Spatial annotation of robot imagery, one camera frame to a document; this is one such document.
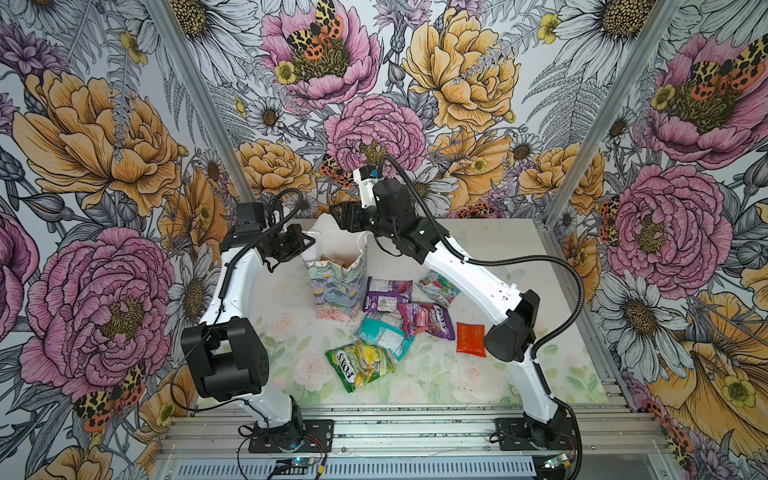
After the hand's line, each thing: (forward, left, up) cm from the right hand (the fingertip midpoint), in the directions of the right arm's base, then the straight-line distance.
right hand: (339, 217), depth 75 cm
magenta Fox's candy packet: (-12, -20, -30) cm, 38 cm away
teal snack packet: (-15, -10, -32) cm, 36 cm away
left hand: (+1, +8, -12) cm, 15 cm away
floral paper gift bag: (-9, +1, -10) cm, 13 cm away
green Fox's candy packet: (-24, -3, -32) cm, 40 cm away
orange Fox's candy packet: (+5, +8, -21) cm, 23 cm away
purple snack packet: (-2, -10, -32) cm, 34 cm away
